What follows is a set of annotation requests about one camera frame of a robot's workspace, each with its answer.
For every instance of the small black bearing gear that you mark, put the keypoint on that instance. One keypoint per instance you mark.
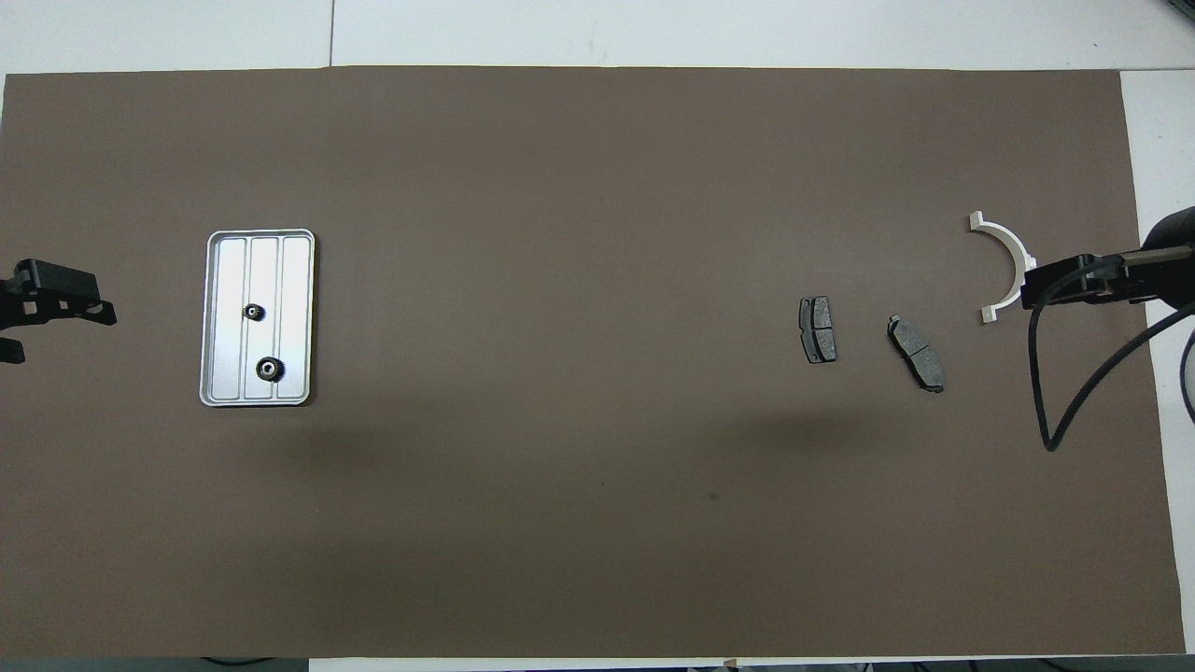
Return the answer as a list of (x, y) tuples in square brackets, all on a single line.
[(253, 312)]

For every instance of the curved dark brake pad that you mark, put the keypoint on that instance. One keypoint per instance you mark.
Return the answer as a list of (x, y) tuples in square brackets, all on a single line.
[(917, 355)]

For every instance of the silver metal tray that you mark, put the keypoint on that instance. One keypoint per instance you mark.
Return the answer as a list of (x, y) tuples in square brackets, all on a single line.
[(224, 317)]

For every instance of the rectangular dark brake pad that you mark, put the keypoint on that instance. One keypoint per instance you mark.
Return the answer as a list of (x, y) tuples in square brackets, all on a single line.
[(819, 331)]

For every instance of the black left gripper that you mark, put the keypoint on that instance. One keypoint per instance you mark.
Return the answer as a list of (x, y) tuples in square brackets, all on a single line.
[(56, 285)]

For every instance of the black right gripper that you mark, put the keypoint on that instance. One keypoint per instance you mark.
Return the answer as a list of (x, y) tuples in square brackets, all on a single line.
[(1167, 271)]

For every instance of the brown table mat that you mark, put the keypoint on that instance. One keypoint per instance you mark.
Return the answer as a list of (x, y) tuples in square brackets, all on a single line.
[(597, 523)]

